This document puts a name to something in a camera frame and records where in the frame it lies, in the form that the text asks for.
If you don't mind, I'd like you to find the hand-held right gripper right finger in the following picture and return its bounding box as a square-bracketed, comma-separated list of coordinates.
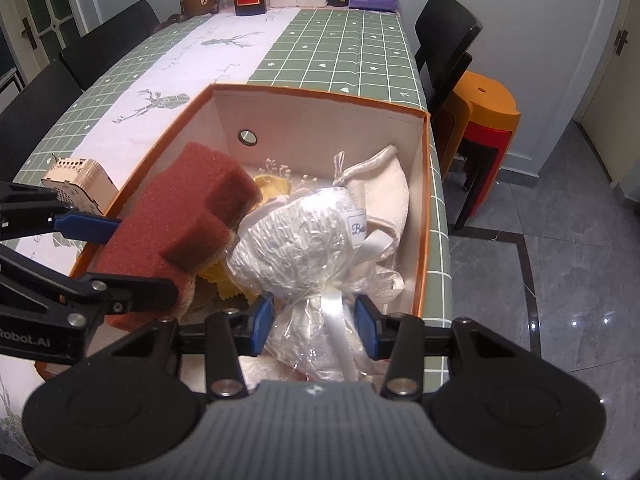
[354, 294, 532, 403]

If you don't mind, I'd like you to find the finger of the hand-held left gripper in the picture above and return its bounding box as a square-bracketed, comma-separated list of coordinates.
[0, 247, 180, 332]
[0, 180, 124, 247]

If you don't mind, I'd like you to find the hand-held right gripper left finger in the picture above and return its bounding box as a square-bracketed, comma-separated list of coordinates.
[112, 292, 276, 402]

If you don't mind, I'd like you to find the dark red sponge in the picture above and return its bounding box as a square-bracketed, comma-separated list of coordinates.
[92, 141, 262, 332]

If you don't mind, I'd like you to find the white flower bouquet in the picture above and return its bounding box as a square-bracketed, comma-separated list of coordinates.
[226, 185, 406, 382]

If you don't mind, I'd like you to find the orange cardboard box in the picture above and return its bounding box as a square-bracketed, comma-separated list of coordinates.
[32, 84, 432, 382]

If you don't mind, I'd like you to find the yellow cloth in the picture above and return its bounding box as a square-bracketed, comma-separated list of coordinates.
[196, 255, 247, 307]

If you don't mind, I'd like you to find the black chair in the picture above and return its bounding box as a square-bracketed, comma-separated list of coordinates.
[59, 0, 161, 92]
[414, 0, 484, 232]
[0, 60, 84, 184]

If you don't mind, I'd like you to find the yellow artificial flower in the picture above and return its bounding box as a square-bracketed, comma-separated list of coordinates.
[252, 157, 297, 202]

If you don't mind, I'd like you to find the cream cloth pouch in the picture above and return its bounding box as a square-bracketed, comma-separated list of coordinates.
[330, 145, 412, 262]

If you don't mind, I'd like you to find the red plastic stool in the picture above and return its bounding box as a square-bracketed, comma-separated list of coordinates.
[452, 122, 512, 214]

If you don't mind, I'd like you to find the glass panel door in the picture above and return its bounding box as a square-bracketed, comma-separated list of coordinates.
[0, 0, 82, 77]

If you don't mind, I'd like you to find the orange plastic stool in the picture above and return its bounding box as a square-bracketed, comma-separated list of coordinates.
[440, 71, 522, 182]

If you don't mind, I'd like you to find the cream door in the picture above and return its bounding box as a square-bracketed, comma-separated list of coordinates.
[579, 0, 640, 147]

